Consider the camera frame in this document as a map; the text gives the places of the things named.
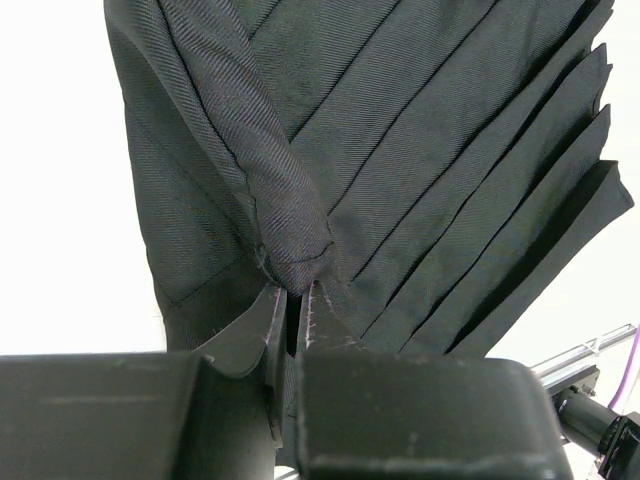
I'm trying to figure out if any aluminium front rail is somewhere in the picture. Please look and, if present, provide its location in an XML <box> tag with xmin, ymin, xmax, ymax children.
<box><xmin>531</xmin><ymin>324</ymin><xmax>637</xmax><ymax>396</ymax></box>

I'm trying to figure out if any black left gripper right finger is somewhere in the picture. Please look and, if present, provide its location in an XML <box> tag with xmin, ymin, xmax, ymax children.
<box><xmin>296</xmin><ymin>283</ymin><xmax>572</xmax><ymax>480</ymax></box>

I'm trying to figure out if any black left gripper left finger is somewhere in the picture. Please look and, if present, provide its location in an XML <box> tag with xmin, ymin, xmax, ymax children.
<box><xmin>1</xmin><ymin>286</ymin><xmax>287</xmax><ymax>479</ymax></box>

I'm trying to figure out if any black pleated skirt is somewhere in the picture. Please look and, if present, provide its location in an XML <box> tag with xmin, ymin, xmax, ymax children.
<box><xmin>104</xmin><ymin>1</ymin><xmax>633</xmax><ymax>356</ymax></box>

